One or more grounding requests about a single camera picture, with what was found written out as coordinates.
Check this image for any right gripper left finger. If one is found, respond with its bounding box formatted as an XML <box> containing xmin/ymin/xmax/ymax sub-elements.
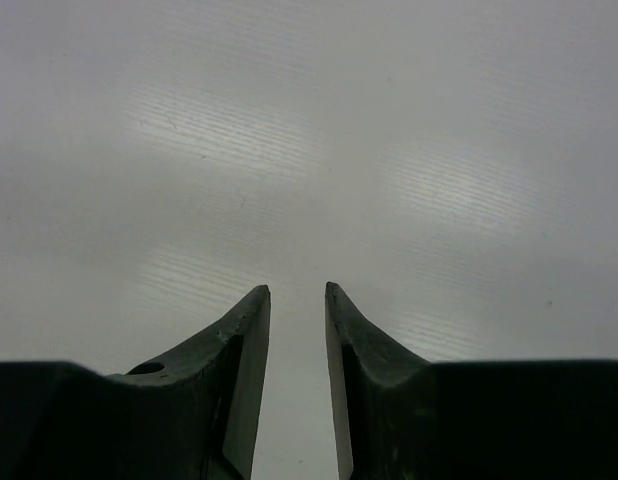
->
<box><xmin>0</xmin><ymin>285</ymin><xmax>271</xmax><ymax>479</ymax></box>

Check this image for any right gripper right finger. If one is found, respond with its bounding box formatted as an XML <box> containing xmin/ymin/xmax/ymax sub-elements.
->
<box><xmin>325</xmin><ymin>282</ymin><xmax>618</xmax><ymax>479</ymax></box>

